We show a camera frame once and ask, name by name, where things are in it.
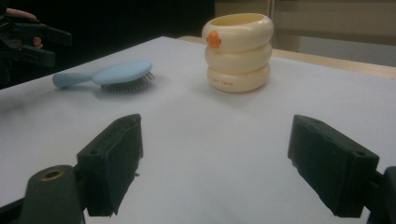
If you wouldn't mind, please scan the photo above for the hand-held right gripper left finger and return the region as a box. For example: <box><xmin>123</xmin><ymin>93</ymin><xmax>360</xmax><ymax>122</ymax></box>
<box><xmin>76</xmin><ymin>113</ymin><xmax>144</xmax><ymax>217</ymax></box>

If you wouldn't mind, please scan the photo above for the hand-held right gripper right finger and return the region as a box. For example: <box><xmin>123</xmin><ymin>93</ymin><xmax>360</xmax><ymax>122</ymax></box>
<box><xmin>287</xmin><ymin>114</ymin><xmax>381</xmax><ymax>218</ymax></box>

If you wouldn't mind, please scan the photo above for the blue hairbrush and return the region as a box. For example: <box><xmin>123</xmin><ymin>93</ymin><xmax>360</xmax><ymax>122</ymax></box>
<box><xmin>51</xmin><ymin>59</ymin><xmax>156</xmax><ymax>94</ymax></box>

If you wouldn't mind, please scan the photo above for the cream duck cup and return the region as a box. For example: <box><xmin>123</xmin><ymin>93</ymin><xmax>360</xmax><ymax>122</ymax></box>
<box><xmin>201</xmin><ymin>12</ymin><xmax>275</xmax><ymax>93</ymax></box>

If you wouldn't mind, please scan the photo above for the black curtain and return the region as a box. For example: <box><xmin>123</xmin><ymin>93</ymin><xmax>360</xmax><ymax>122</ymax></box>
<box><xmin>0</xmin><ymin>0</ymin><xmax>216</xmax><ymax>91</ymax></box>

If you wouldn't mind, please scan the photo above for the white board sheet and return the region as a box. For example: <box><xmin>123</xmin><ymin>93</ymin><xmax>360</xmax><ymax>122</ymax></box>
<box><xmin>0</xmin><ymin>35</ymin><xmax>396</xmax><ymax>224</ymax></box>

